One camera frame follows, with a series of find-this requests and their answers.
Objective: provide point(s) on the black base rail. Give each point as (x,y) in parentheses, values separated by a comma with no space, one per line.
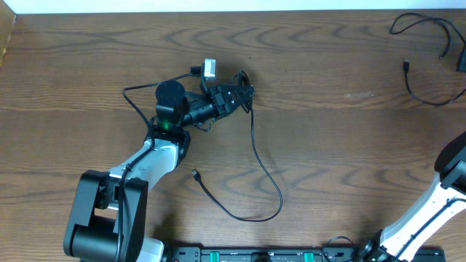
(197,254)

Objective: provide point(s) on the wooden side panel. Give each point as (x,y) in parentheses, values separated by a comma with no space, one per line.
(7,23)

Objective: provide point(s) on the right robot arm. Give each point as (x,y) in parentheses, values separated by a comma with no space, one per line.
(444,199)

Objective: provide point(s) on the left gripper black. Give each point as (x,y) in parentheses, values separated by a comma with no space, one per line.
(219,100)

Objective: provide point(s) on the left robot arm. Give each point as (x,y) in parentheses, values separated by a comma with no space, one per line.
(108,217)

